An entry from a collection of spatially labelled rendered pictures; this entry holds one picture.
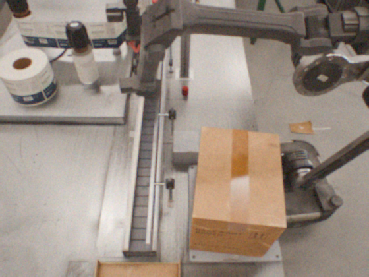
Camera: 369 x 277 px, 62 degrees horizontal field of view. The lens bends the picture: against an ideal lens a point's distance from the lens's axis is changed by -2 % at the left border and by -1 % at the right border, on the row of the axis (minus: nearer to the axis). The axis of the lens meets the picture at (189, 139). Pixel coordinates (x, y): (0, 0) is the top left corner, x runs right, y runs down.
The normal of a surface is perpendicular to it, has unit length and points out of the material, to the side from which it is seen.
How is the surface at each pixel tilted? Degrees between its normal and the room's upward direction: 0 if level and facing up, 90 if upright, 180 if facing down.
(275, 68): 0
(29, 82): 90
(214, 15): 35
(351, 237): 0
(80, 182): 0
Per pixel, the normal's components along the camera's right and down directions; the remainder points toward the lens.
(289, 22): 0.33, -0.10
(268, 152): 0.04, -0.59
